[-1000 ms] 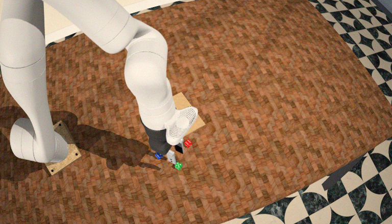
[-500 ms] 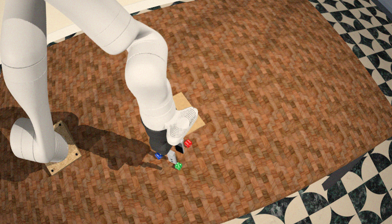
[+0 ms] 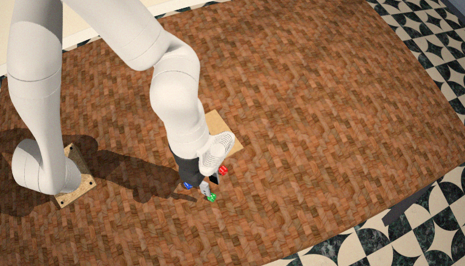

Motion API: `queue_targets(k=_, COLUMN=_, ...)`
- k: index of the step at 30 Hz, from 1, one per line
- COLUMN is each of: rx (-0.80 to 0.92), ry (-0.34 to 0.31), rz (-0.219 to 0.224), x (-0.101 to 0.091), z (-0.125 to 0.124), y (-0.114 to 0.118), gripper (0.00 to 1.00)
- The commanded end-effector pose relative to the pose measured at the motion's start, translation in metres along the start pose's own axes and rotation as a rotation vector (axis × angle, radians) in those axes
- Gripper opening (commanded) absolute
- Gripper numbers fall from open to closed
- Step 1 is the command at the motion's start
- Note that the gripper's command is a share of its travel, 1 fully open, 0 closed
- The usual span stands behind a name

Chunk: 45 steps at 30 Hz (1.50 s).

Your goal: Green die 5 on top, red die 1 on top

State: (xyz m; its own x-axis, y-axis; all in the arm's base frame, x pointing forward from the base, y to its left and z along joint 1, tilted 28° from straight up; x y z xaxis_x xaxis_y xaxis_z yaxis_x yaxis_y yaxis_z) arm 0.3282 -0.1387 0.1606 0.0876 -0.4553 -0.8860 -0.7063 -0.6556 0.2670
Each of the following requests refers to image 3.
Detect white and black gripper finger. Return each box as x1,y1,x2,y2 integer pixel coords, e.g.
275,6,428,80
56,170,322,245
199,181,211,197
209,168,219,185

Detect blue die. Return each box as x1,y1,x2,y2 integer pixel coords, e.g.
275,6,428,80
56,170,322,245
184,182,193,189

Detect tan square mat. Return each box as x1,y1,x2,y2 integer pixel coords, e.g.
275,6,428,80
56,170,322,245
205,109,243,158

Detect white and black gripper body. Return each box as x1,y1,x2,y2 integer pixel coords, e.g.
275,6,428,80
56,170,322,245
167,124,235,187

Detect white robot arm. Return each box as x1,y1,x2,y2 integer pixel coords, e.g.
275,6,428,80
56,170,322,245
7,0,206,195

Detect red die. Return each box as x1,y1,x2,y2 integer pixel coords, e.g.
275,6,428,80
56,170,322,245
219,165,228,176

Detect green die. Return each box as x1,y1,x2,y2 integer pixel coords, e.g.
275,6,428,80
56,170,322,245
207,193,216,202

